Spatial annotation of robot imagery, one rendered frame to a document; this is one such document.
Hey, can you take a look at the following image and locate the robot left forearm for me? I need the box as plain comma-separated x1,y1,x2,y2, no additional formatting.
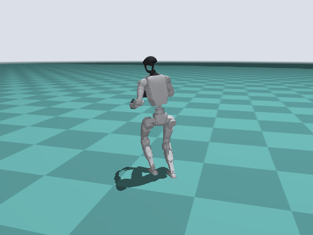
130,99,139,109

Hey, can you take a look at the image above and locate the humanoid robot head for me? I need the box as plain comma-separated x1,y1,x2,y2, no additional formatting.
143,56,159,76

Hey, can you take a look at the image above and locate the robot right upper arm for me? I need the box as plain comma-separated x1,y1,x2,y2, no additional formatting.
164,75,174,97

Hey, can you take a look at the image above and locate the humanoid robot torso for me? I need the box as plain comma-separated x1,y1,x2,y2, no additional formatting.
145,74,168,126

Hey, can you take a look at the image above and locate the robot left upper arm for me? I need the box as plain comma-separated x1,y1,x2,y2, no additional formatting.
136,78,147,106

